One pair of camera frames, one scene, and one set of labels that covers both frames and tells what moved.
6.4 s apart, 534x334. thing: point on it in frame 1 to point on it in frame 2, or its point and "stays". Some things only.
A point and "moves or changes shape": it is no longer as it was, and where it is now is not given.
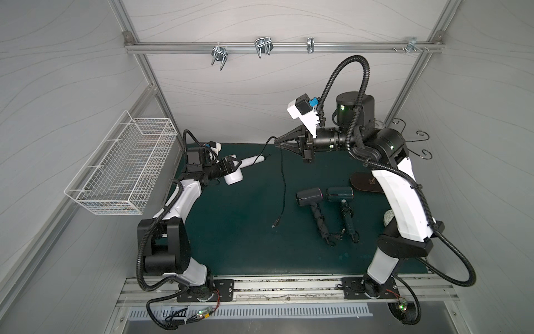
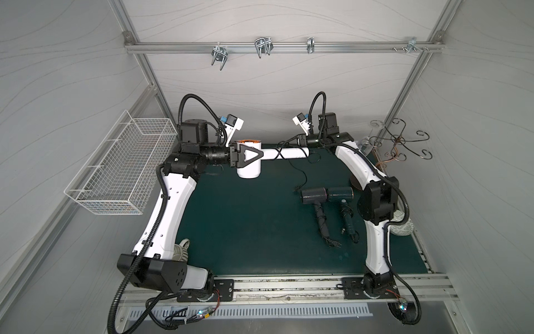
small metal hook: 311,44 stays
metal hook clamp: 220,53 stays
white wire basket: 117,179 stays
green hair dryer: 343,194 stays
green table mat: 314,217 stays
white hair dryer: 237,176 moves or changes shape
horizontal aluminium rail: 283,46 stays
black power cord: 282,206 to 292,162
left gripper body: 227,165 to 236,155
